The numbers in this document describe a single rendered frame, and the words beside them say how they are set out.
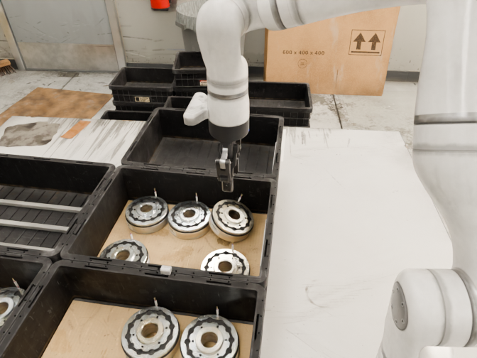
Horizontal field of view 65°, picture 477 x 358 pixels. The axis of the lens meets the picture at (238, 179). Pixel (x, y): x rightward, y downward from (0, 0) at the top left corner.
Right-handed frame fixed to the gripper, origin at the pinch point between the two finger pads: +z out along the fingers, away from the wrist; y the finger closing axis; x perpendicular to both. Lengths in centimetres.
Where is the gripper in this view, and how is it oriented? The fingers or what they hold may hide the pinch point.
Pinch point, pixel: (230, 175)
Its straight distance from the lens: 77.5
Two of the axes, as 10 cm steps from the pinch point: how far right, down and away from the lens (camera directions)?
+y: 1.7, -6.4, 7.5
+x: -9.9, -1.0, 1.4
